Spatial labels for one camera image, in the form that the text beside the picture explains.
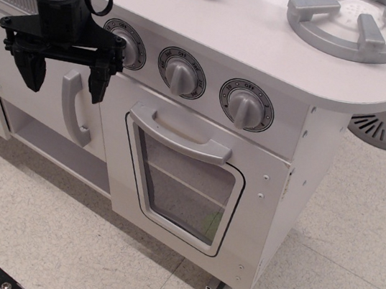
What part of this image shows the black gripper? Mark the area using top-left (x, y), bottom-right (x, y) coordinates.
top-left (0, 0), bottom-right (126, 104)

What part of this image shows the grey oven door handle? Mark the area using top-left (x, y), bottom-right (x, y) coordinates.
top-left (123, 101), bottom-right (238, 168)

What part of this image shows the white oven door with window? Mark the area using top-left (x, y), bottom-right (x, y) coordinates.
top-left (101, 75), bottom-right (290, 289)

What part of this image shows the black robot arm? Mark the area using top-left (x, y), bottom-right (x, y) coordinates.
top-left (0, 0), bottom-right (126, 104)

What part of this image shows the green round toy in oven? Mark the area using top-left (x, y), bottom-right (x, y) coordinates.
top-left (202, 211), bottom-right (223, 240)

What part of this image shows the white cabinet door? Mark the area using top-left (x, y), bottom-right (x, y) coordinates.
top-left (0, 11), bottom-right (106, 161)

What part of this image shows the grey left stove knob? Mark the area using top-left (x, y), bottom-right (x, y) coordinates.
top-left (104, 19), bottom-right (147, 70)

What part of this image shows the grey stove knob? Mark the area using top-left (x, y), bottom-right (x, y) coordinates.
top-left (104, 19), bottom-right (147, 70)
top-left (157, 46), bottom-right (207, 100)
top-left (219, 78), bottom-right (275, 132)

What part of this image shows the grey middle stove knob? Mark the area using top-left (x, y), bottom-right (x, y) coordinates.
top-left (157, 46), bottom-right (207, 100)

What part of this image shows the white toy kitchen stove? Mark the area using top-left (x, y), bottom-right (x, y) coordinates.
top-left (0, 0), bottom-right (386, 289)

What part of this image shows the grey right stove knob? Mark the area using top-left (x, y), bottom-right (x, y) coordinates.
top-left (219, 78), bottom-right (275, 132)

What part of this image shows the grey right burner grate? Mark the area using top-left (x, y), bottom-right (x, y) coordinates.
top-left (287, 0), bottom-right (386, 64)

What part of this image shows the grey cabinet door handle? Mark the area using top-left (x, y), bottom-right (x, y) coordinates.
top-left (61, 70), bottom-right (91, 147)

